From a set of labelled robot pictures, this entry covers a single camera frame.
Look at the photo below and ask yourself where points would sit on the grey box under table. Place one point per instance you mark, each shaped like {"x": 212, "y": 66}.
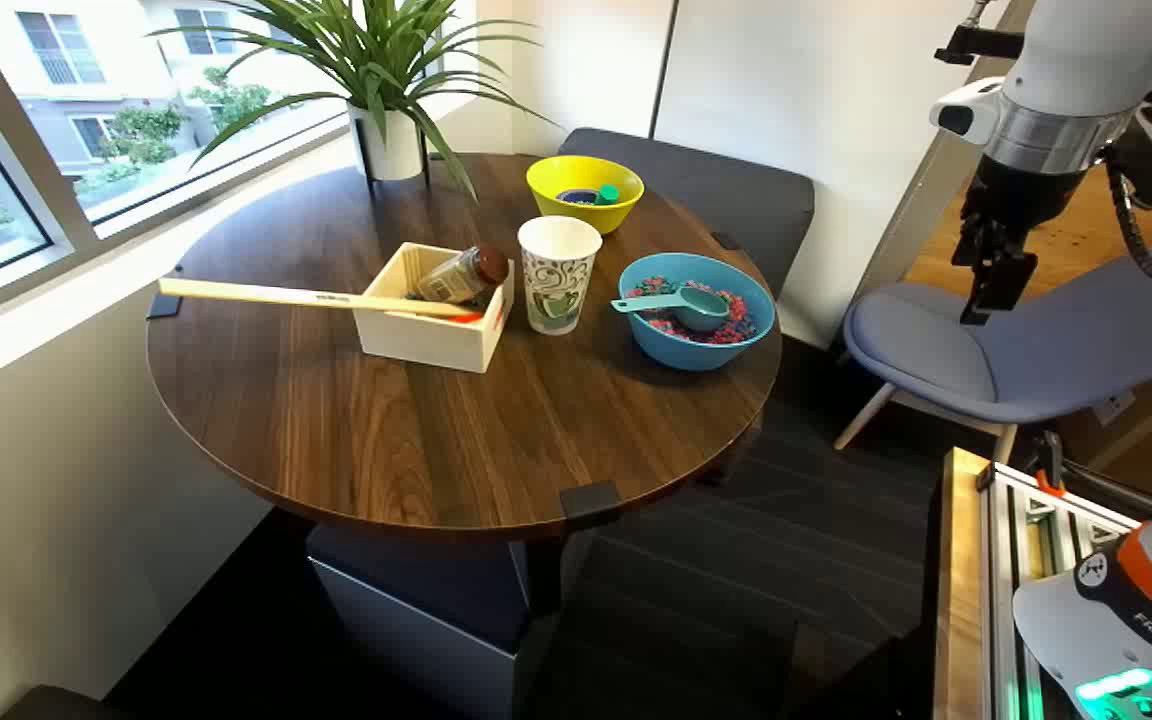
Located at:
{"x": 416, "y": 600}

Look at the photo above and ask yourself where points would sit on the blue-grey chair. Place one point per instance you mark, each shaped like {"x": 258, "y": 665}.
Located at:
{"x": 1040, "y": 353}

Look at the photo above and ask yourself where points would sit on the patterned white paper cup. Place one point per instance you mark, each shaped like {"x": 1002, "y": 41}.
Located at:
{"x": 556, "y": 272}

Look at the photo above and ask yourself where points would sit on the dark grey sofa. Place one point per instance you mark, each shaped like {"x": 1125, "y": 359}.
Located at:
{"x": 721, "y": 193}

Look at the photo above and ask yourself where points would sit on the black plant stand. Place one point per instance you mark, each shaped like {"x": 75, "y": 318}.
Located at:
{"x": 366, "y": 167}

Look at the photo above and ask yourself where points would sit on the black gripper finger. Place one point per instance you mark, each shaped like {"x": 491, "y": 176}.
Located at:
{"x": 1018, "y": 281}
{"x": 977, "y": 296}

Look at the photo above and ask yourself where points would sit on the grey framed window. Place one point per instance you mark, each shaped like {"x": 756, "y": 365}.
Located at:
{"x": 17, "y": 132}

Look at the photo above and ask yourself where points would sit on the small green plastic cup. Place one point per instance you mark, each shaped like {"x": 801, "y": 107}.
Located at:
{"x": 608, "y": 193}

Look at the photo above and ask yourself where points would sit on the light wooden board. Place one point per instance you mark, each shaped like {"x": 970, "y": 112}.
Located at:
{"x": 963, "y": 586}

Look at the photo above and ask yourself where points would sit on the brown round toy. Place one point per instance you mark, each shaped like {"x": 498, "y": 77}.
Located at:
{"x": 491, "y": 260}

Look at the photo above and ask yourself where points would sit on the small blue dish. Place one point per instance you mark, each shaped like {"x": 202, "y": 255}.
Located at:
{"x": 576, "y": 199}

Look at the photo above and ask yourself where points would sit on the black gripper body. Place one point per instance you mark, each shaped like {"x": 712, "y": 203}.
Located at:
{"x": 1018, "y": 205}

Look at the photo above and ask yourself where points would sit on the yellow bowl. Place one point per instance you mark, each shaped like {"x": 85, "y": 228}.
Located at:
{"x": 584, "y": 220}

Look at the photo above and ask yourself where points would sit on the teal plastic scoop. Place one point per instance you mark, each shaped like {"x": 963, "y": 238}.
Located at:
{"x": 702, "y": 307}

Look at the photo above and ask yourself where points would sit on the blue bowl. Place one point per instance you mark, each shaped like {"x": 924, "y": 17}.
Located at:
{"x": 696, "y": 353}

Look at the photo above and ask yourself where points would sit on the black table edge clip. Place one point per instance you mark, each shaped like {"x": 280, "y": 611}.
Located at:
{"x": 588, "y": 500}
{"x": 166, "y": 307}

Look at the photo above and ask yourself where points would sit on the green leafy plant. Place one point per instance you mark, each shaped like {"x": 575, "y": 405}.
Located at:
{"x": 370, "y": 41}

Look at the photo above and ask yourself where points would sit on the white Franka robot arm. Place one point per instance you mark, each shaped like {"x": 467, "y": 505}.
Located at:
{"x": 1099, "y": 53}

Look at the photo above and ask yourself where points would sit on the colourful cereal pieces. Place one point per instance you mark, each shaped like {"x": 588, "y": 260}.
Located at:
{"x": 743, "y": 325}

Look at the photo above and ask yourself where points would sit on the beige wooden toy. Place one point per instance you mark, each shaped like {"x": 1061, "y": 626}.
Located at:
{"x": 453, "y": 277}

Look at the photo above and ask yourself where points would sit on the aluminium frame rails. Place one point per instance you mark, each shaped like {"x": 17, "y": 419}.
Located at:
{"x": 1020, "y": 561}

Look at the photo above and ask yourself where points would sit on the white wooden box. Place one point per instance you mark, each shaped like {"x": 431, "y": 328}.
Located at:
{"x": 420, "y": 342}

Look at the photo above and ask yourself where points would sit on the white plant pot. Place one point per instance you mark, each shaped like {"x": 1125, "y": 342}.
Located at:
{"x": 392, "y": 145}

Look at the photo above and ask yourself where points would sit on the black mounting bar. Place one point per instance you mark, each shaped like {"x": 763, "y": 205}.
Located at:
{"x": 977, "y": 41}

